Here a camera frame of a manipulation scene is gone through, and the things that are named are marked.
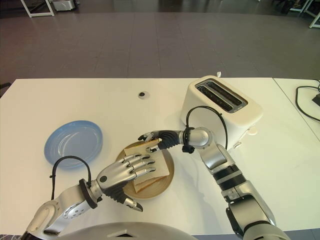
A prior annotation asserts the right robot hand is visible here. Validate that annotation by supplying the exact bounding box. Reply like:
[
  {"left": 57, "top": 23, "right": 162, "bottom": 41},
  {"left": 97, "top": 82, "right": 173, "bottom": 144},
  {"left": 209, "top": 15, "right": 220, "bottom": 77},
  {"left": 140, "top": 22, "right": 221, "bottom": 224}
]
[{"left": 137, "top": 129, "right": 186, "bottom": 153}]

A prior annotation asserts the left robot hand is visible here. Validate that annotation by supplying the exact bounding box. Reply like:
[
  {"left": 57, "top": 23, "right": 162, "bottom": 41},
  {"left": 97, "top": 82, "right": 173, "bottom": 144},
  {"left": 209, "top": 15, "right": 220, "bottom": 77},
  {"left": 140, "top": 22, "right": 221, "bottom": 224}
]
[{"left": 90, "top": 152, "right": 158, "bottom": 213}]

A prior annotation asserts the bread slice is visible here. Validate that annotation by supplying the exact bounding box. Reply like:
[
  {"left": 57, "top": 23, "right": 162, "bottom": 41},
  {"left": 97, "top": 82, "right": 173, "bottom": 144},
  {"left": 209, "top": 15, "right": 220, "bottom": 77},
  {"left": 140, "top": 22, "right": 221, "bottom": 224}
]
[
  {"left": 123, "top": 139, "right": 171, "bottom": 180},
  {"left": 133, "top": 174, "right": 172, "bottom": 194}
]

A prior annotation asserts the tan plate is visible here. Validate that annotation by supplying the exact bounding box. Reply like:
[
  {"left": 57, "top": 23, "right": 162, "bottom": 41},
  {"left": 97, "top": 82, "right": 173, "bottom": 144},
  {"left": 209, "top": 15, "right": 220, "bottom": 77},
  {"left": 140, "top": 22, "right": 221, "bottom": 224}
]
[{"left": 116, "top": 140, "right": 176, "bottom": 200}]

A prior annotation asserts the blue plate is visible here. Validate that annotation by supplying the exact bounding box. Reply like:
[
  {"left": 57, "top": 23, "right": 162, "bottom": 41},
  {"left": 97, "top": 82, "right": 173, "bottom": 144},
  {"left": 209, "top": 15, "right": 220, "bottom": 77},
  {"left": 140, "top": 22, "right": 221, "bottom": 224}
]
[{"left": 43, "top": 120, "right": 104, "bottom": 170}]

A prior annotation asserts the robot body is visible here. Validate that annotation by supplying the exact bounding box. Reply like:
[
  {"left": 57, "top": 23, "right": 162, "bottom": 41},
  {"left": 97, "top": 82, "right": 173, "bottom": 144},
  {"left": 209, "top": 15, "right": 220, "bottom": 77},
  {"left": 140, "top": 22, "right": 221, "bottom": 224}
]
[{"left": 58, "top": 221, "right": 199, "bottom": 240}]

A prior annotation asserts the cream toaster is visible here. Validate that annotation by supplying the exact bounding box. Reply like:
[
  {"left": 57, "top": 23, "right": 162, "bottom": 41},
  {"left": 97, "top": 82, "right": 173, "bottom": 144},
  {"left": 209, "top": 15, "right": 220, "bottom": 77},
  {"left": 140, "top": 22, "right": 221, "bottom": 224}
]
[{"left": 180, "top": 75, "right": 264, "bottom": 151}]

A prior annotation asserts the silver metal box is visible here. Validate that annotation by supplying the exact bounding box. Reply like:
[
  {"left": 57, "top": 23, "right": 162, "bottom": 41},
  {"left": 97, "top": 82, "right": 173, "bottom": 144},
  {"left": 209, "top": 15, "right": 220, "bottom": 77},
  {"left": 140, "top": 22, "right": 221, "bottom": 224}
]
[{"left": 51, "top": 0, "right": 77, "bottom": 11}]

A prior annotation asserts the thin black adapter cable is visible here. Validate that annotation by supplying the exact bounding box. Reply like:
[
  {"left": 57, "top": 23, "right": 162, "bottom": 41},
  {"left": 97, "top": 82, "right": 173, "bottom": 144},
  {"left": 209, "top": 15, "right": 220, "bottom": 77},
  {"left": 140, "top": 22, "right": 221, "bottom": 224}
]
[{"left": 295, "top": 79, "right": 320, "bottom": 121}]

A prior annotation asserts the white table frame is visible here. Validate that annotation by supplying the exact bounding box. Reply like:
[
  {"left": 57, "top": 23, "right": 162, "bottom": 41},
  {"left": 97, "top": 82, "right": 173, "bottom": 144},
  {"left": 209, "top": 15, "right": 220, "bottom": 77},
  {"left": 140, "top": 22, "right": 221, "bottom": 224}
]
[
  {"left": 289, "top": 0, "right": 320, "bottom": 29},
  {"left": 26, "top": 0, "right": 56, "bottom": 19}
]

